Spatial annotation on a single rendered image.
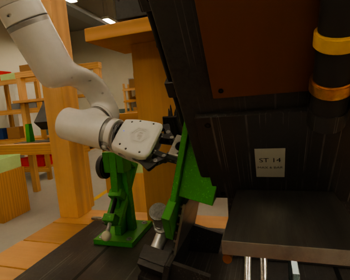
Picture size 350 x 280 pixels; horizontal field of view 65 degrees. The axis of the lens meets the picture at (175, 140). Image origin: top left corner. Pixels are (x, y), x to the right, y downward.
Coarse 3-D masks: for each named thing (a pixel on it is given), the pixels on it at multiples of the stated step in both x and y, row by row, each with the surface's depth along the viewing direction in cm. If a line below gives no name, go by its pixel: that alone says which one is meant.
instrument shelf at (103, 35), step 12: (108, 24) 80; (120, 24) 79; (132, 24) 78; (144, 24) 77; (96, 36) 82; (108, 36) 80; (120, 36) 80; (132, 36) 81; (144, 36) 82; (108, 48) 94; (120, 48) 96
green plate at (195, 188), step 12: (180, 144) 52; (180, 156) 52; (192, 156) 52; (180, 168) 52; (192, 168) 53; (180, 180) 53; (192, 180) 53; (204, 180) 52; (180, 192) 54; (192, 192) 54; (204, 192) 53; (180, 204) 59
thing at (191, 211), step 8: (184, 200) 60; (192, 200) 63; (184, 208) 57; (192, 208) 66; (184, 216) 58; (192, 216) 69; (184, 224) 61; (192, 224) 72; (176, 232) 58; (184, 232) 63; (176, 240) 58; (176, 248) 58
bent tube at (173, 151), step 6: (180, 138) 62; (174, 144) 62; (174, 150) 61; (174, 156) 60; (156, 234) 63; (162, 234) 63; (156, 240) 62; (162, 240) 62; (156, 246) 61; (162, 246) 61
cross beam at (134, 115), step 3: (120, 114) 106; (123, 114) 106; (126, 114) 106; (129, 114) 105; (132, 114) 105; (135, 114) 104; (120, 117) 107; (123, 117) 106; (126, 117) 106; (129, 117) 105; (132, 117) 105; (135, 117) 105; (123, 120) 106
